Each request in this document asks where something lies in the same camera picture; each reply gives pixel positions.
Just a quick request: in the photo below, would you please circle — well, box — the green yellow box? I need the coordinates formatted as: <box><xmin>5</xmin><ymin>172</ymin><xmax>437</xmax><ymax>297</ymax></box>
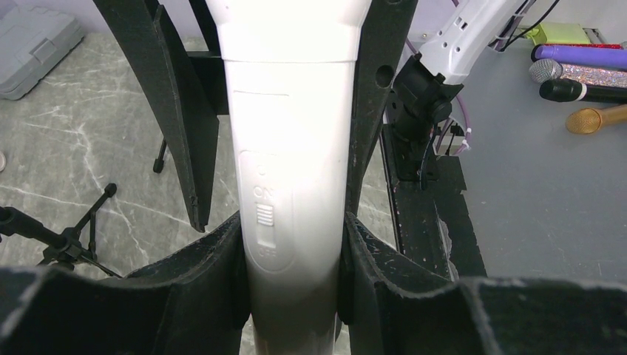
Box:
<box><xmin>523</xmin><ymin>22</ymin><xmax>591</xmax><ymax>45</ymax></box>

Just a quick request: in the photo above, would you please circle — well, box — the black round-base mic stand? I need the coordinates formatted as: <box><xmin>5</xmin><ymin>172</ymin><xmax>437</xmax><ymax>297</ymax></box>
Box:
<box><xmin>95</xmin><ymin>0</ymin><xmax>417</xmax><ymax>232</ymax></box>

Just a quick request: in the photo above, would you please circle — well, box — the gold microphone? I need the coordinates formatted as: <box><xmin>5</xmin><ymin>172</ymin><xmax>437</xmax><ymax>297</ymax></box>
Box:
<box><xmin>565</xmin><ymin>105</ymin><xmax>626</xmax><ymax>135</ymax></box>

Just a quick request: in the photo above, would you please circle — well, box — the purple microphone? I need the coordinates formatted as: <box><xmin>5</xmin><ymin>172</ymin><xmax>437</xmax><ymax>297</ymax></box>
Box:
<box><xmin>530</xmin><ymin>44</ymin><xmax>626</xmax><ymax>70</ymax></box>

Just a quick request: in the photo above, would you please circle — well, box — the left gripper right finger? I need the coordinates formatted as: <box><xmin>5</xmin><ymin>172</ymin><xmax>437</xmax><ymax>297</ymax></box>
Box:
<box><xmin>339</xmin><ymin>214</ymin><xmax>626</xmax><ymax>354</ymax></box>

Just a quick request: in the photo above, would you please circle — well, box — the grey plastic case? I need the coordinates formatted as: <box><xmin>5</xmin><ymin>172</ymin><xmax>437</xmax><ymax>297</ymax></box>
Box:
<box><xmin>1</xmin><ymin>5</ymin><xmax>86</xmax><ymax>101</ymax></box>

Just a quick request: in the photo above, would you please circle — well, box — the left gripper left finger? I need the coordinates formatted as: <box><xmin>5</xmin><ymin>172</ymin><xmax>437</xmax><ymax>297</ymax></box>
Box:
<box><xmin>1</xmin><ymin>214</ymin><xmax>250</xmax><ymax>354</ymax></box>

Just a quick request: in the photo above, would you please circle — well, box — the white pipe elbow fitting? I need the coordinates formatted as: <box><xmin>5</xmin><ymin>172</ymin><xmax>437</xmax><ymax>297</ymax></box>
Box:
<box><xmin>0</xmin><ymin>152</ymin><xmax>7</xmax><ymax>172</ymax></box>

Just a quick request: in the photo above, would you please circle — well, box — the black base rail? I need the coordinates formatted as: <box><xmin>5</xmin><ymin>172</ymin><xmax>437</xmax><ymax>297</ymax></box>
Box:
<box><xmin>380</xmin><ymin>126</ymin><xmax>487</xmax><ymax>280</ymax></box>

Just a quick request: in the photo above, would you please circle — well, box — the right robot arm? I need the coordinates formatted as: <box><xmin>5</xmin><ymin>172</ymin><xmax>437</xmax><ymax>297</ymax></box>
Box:
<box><xmin>391</xmin><ymin>1</ymin><xmax>521</xmax><ymax>190</ymax></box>

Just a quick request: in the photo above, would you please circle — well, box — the black microphone white ring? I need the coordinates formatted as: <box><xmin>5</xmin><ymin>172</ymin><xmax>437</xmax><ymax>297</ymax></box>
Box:
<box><xmin>539</xmin><ymin>78</ymin><xmax>627</xmax><ymax>104</ymax></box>

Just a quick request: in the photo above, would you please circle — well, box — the silver glitter microphone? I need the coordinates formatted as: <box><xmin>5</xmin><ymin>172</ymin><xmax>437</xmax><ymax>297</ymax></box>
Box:
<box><xmin>529</xmin><ymin>58</ymin><xmax>626</xmax><ymax>88</ymax></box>

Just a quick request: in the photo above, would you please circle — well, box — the black tripod stand right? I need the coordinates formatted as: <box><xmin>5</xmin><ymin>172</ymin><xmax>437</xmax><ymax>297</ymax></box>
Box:
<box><xmin>1</xmin><ymin>183</ymin><xmax>120</xmax><ymax>278</ymax></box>

